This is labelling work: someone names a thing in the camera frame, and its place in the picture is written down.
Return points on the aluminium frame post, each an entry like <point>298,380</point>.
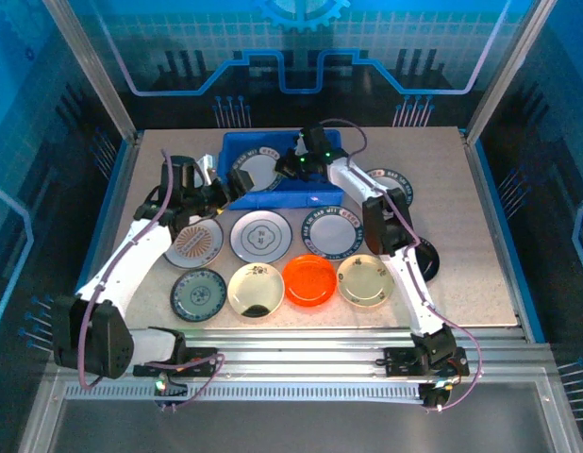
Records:
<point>508,71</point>
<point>91,71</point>

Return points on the blue-green patterned plate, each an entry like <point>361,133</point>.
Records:
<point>198,295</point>

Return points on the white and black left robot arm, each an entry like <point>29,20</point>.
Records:
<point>126,264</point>

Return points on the white plate dark lettered rim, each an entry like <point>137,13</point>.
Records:
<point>401,180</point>
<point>256,165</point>
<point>333,233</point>

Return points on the black bowl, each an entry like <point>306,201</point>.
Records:
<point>430,262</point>

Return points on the grey plate quatrefoil print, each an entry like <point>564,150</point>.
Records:
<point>261,236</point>

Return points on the cream plate small dark flowers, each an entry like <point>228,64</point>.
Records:
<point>365,280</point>

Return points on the cream plate with black blotch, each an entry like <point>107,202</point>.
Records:
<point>256,292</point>

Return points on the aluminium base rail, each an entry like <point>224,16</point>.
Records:
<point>296,351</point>

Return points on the white plate orange sunburst print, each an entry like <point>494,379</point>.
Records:
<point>197,245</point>

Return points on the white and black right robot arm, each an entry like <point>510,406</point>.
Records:
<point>416,292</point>

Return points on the translucent orange-red plate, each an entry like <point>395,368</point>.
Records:
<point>309,280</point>

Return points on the blue plastic bin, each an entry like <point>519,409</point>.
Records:
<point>282,198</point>

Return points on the aluminium side rail blue edge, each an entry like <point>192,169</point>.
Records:
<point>499,236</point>
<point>113,212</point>

